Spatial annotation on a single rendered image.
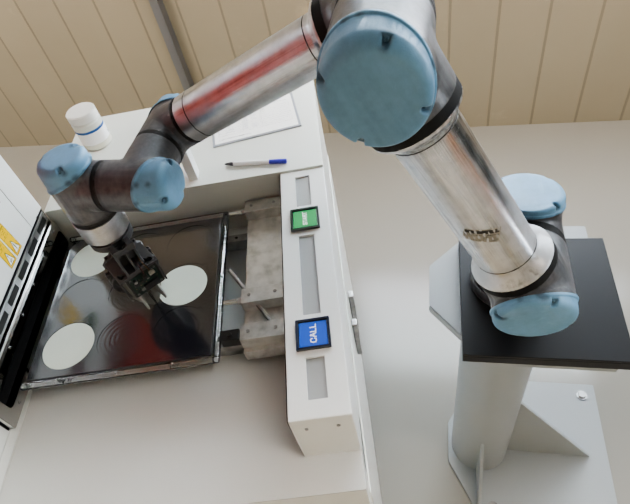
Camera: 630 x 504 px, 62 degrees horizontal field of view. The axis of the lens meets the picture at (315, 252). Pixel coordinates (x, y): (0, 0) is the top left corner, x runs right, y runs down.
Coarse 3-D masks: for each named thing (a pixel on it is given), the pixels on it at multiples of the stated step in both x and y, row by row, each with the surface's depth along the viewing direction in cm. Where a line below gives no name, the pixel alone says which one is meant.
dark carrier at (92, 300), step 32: (192, 224) 114; (160, 256) 109; (192, 256) 107; (64, 288) 107; (96, 288) 106; (64, 320) 101; (96, 320) 100; (128, 320) 99; (160, 320) 98; (192, 320) 96; (96, 352) 95; (128, 352) 94; (160, 352) 93; (192, 352) 92
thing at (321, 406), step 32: (288, 192) 106; (320, 192) 105; (288, 224) 100; (320, 224) 99; (288, 256) 95; (320, 256) 94; (288, 288) 90; (320, 288) 89; (288, 320) 86; (288, 352) 82; (320, 352) 81; (288, 384) 78; (320, 384) 78; (352, 384) 87; (288, 416) 75; (320, 416) 74; (352, 416) 74; (320, 448) 82; (352, 448) 83
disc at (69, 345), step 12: (72, 324) 101; (84, 324) 100; (60, 336) 99; (72, 336) 99; (84, 336) 98; (48, 348) 98; (60, 348) 97; (72, 348) 97; (84, 348) 96; (48, 360) 96; (60, 360) 95; (72, 360) 95
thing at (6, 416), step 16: (48, 224) 115; (48, 240) 113; (64, 240) 120; (48, 256) 112; (64, 256) 118; (32, 272) 106; (32, 288) 105; (48, 288) 112; (16, 304) 101; (48, 304) 109; (16, 320) 98; (16, 336) 98; (32, 336) 104; (0, 352) 93; (32, 352) 101; (0, 368) 92; (0, 384) 91; (16, 384) 97; (16, 400) 95; (0, 416) 90; (16, 416) 94
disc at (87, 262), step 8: (88, 248) 114; (80, 256) 113; (88, 256) 112; (96, 256) 112; (104, 256) 112; (72, 264) 112; (80, 264) 111; (88, 264) 111; (96, 264) 110; (80, 272) 110; (88, 272) 109; (96, 272) 109
